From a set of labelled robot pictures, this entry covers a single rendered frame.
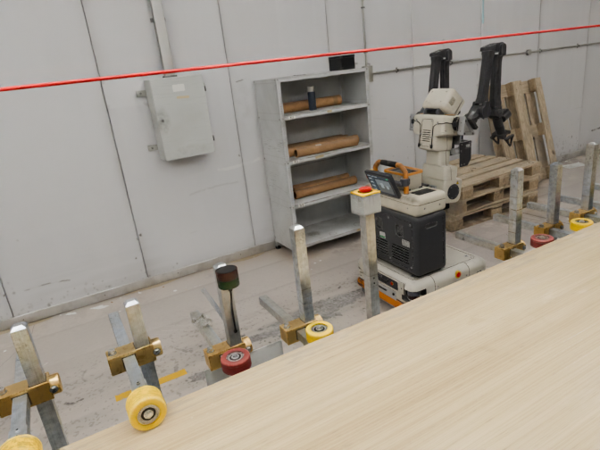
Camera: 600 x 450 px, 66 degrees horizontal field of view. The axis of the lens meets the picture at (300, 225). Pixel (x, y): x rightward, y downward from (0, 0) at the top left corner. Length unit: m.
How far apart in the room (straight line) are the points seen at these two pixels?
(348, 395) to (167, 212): 3.08
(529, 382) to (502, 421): 0.15
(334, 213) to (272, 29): 1.82
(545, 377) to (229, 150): 3.31
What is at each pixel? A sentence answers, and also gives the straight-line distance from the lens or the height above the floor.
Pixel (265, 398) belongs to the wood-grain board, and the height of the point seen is 0.90.
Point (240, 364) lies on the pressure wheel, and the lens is 1.26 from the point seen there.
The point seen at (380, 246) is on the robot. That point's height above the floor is 0.40.
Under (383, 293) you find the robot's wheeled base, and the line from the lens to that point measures 3.20.
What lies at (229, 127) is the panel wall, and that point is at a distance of 4.06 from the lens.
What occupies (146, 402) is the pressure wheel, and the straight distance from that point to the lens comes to 1.11.
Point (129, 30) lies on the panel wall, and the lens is 3.88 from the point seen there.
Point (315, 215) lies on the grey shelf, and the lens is 4.56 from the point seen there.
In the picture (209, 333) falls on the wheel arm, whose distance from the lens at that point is 1.51.
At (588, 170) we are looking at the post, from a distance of 2.44.
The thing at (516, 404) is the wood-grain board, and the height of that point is 0.90.
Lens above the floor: 1.62
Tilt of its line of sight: 19 degrees down
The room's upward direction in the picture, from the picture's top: 7 degrees counter-clockwise
